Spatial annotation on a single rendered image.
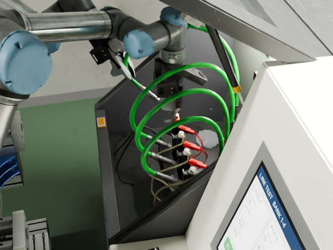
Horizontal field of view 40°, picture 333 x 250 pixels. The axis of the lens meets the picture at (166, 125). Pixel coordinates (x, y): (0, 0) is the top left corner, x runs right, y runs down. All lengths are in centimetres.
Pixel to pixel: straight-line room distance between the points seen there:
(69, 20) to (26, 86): 29
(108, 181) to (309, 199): 86
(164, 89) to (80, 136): 184
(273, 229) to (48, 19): 71
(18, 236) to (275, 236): 76
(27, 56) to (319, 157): 58
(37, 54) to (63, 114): 242
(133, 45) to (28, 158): 197
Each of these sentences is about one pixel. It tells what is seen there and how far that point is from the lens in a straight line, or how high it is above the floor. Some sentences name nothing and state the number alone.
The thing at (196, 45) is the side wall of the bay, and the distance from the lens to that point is 173.
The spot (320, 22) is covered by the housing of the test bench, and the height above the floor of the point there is 150.
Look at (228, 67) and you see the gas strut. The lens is 101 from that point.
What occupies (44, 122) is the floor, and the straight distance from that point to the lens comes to 333.
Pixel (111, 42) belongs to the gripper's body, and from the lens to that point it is 152.
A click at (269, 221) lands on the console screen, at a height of 136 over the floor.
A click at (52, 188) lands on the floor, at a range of 285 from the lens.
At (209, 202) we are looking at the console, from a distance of 119.
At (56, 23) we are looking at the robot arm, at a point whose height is 153.
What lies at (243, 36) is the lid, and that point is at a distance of 93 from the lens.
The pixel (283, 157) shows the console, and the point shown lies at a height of 147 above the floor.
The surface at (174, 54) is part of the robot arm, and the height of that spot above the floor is 139.
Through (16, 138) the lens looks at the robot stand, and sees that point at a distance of 172.
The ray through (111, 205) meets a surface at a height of 95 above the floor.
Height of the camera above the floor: 206
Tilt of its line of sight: 40 degrees down
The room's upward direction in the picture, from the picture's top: 2 degrees clockwise
